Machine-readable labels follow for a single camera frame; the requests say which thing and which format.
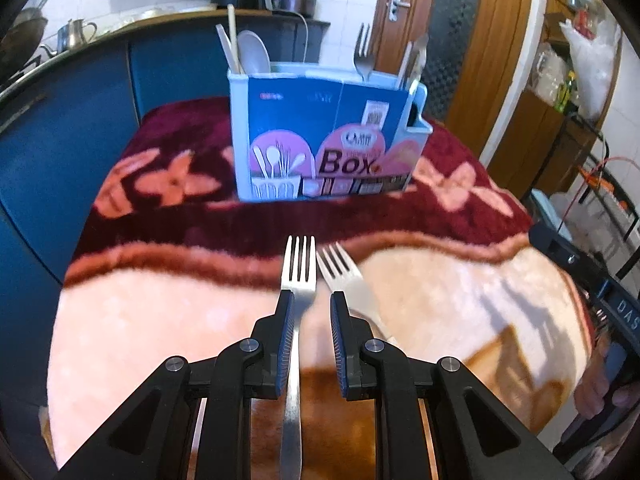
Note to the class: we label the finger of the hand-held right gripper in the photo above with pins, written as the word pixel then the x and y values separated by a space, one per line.
pixel 565 250

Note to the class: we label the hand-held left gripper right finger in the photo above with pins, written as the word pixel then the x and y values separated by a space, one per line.
pixel 337 345

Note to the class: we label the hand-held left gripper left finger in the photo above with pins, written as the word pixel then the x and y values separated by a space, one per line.
pixel 285 345

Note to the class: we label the metal fork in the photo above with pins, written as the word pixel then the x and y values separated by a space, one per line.
pixel 363 62
pixel 298 280

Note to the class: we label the blue and white utensil box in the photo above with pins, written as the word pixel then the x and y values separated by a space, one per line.
pixel 300 110

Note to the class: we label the light grey plastic spoon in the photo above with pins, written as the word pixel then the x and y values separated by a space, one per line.
pixel 252 52

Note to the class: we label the person's right forearm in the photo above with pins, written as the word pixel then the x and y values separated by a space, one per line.
pixel 617 455

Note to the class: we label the person's right hand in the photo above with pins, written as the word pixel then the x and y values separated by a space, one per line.
pixel 590 385

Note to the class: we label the light blue plastic tub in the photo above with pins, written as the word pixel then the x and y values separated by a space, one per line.
pixel 550 210

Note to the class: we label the wooden shelf unit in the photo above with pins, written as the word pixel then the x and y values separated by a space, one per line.
pixel 540 130

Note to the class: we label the red and pink floral blanket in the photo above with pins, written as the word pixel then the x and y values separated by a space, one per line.
pixel 150 310

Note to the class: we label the clear plastic bag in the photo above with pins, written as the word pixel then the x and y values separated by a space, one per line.
pixel 595 65

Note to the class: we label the wooden door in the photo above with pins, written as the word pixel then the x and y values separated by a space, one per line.
pixel 500 60

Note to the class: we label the white flat stick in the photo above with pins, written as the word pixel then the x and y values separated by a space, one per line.
pixel 224 45

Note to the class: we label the blue kitchen cabinets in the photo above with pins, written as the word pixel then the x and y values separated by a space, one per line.
pixel 60 135

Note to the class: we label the metal kettle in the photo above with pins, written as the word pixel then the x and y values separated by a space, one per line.
pixel 70 35

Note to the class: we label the large dark wok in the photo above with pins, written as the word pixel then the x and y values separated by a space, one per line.
pixel 22 30

